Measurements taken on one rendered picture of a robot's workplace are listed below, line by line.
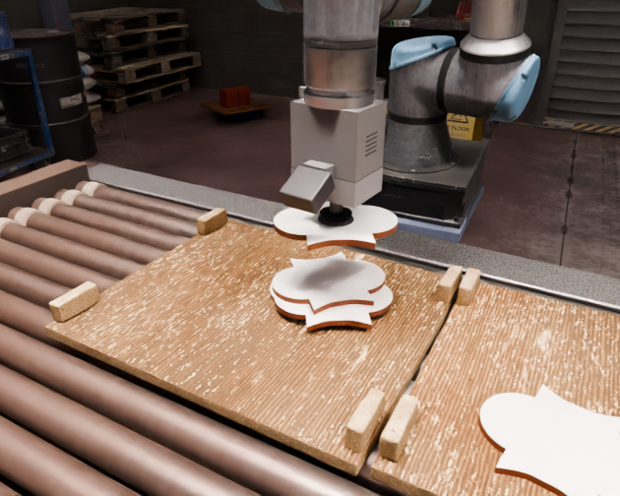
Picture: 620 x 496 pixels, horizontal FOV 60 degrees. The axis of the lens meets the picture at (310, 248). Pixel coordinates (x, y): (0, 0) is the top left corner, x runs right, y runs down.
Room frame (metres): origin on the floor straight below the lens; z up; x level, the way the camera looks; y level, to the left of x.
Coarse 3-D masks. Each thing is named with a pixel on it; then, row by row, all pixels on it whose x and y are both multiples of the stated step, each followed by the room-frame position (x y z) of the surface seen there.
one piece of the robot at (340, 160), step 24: (312, 96) 0.55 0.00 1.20; (360, 96) 0.55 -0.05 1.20; (312, 120) 0.56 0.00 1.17; (336, 120) 0.54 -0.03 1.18; (360, 120) 0.53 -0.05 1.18; (384, 120) 0.57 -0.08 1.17; (312, 144) 0.56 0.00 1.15; (336, 144) 0.54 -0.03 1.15; (360, 144) 0.53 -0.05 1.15; (312, 168) 0.54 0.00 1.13; (336, 168) 0.54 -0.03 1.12; (360, 168) 0.53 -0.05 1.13; (288, 192) 0.51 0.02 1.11; (312, 192) 0.50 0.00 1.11; (336, 192) 0.54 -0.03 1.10; (360, 192) 0.54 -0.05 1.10
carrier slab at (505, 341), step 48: (480, 288) 0.60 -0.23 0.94; (480, 336) 0.50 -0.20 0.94; (528, 336) 0.50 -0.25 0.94; (576, 336) 0.50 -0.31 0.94; (432, 384) 0.42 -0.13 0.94; (480, 384) 0.42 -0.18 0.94; (528, 384) 0.42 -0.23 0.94; (576, 384) 0.42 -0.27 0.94; (432, 432) 0.35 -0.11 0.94; (480, 432) 0.35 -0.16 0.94; (384, 480) 0.31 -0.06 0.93; (432, 480) 0.30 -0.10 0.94; (480, 480) 0.30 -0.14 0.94; (528, 480) 0.30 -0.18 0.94
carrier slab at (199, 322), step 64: (192, 256) 0.69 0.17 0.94; (256, 256) 0.69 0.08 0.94; (320, 256) 0.69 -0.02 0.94; (128, 320) 0.53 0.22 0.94; (192, 320) 0.53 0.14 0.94; (256, 320) 0.53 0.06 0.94; (384, 320) 0.53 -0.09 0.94; (192, 384) 0.42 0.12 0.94; (256, 384) 0.42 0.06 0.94; (320, 384) 0.42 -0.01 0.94; (384, 384) 0.42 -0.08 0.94; (320, 448) 0.34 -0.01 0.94
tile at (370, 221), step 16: (352, 208) 0.61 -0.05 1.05; (368, 208) 0.61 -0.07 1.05; (288, 224) 0.56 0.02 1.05; (304, 224) 0.56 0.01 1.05; (320, 224) 0.56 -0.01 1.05; (352, 224) 0.56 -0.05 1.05; (368, 224) 0.56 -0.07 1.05; (384, 224) 0.56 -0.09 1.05; (304, 240) 0.53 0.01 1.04; (320, 240) 0.52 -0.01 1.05; (336, 240) 0.52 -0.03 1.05; (352, 240) 0.52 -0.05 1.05; (368, 240) 0.52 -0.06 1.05
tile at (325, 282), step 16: (336, 256) 0.64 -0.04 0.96; (288, 272) 0.60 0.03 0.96; (304, 272) 0.60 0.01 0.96; (320, 272) 0.60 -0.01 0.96; (336, 272) 0.60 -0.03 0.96; (352, 272) 0.60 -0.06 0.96; (368, 272) 0.60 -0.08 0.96; (288, 288) 0.56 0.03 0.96; (304, 288) 0.56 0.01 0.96; (320, 288) 0.56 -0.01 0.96; (336, 288) 0.56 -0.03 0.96; (352, 288) 0.56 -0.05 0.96; (368, 288) 0.56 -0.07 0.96; (320, 304) 0.52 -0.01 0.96; (336, 304) 0.53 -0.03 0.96; (368, 304) 0.53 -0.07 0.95
